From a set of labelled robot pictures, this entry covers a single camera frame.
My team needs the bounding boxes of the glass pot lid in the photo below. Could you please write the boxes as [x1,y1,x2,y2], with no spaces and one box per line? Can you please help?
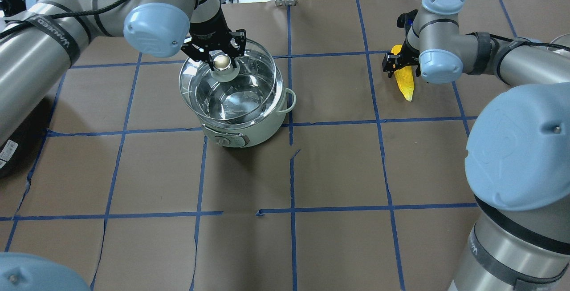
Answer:
[179,39,284,125]

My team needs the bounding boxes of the pale green electric pot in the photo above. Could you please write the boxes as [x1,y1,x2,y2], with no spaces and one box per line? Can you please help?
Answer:
[179,57,297,148]

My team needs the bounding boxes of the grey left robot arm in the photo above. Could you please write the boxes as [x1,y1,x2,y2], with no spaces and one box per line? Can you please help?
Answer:
[0,0,246,143]

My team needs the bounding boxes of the black rice cooker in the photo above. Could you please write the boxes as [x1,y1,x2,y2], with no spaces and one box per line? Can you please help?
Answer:
[0,98,50,178]

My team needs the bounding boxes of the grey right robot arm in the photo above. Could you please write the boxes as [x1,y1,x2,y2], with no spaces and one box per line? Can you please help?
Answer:
[383,0,570,291]

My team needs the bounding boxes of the yellow corn cob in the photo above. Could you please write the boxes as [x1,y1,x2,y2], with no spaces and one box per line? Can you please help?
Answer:
[391,64,415,102]

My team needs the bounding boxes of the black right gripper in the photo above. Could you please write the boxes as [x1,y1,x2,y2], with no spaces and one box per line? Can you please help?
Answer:
[382,13,421,78]

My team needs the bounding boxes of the steel bowl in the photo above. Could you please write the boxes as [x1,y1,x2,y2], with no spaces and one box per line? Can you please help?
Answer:
[548,33,570,57]

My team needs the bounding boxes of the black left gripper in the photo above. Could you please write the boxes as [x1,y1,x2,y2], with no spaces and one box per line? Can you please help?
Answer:
[180,9,247,70]

